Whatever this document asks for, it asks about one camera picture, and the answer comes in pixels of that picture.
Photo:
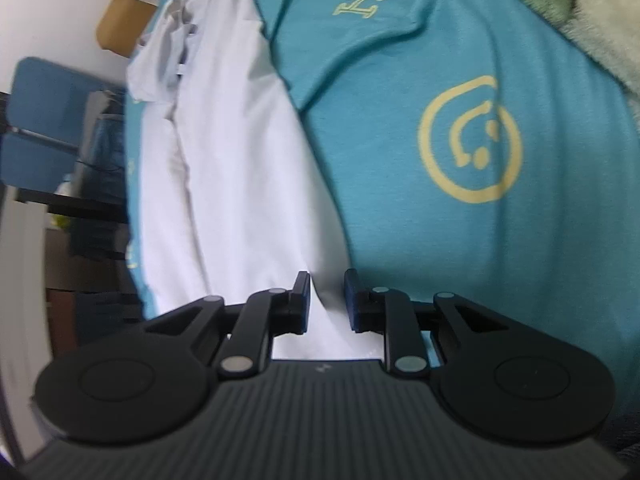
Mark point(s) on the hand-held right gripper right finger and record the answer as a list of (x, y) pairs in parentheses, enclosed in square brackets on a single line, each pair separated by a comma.
[(352, 305)]

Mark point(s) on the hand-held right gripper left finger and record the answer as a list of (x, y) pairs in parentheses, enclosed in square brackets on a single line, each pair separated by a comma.
[(301, 305)]

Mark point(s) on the white garment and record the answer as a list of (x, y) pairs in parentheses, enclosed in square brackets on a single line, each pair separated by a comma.
[(230, 170)]

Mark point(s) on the teal bed sheet yellow print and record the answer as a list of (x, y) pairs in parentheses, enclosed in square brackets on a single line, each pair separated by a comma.
[(390, 85)]

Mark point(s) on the blue chair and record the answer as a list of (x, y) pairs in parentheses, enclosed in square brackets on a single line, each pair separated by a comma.
[(42, 110)]

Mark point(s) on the tan wooden headboard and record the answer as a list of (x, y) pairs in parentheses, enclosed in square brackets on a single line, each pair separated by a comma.
[(120, 30)]

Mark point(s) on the pink and green fleece blanket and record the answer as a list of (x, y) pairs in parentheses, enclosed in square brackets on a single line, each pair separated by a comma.
[(575, 10)]

